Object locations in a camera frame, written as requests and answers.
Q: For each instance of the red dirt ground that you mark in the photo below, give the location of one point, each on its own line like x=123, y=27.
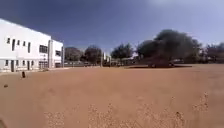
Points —
x=113, y=96

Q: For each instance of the white two-storey building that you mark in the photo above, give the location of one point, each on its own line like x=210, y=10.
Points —
x=23, y=46

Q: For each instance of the short dark post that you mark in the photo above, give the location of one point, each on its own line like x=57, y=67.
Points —
x=23, y=74

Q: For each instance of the row of dark trees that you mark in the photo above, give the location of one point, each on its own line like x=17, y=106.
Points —
x=93, y=53

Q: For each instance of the large dark green tree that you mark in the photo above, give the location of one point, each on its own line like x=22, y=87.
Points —
x=170, y=46

